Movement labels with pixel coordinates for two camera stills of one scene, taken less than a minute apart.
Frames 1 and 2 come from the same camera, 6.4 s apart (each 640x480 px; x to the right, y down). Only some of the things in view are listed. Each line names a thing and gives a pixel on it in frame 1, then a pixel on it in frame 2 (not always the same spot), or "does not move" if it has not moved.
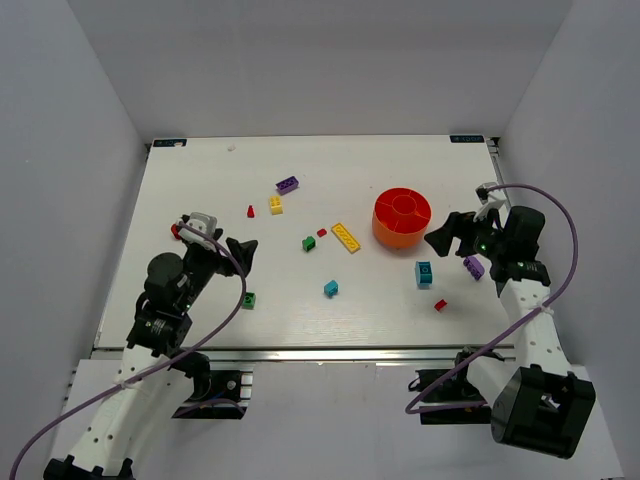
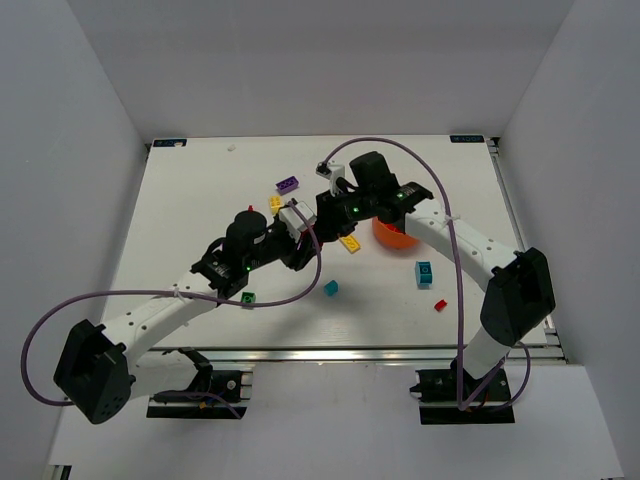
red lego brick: [440, 305] does not move
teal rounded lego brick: [424, 274] does not move
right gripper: [463, 235] -> [326, 218]
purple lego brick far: [286, 185] does not move
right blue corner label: [467, 139] does not move
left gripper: [220, 255] -> [298, 248]
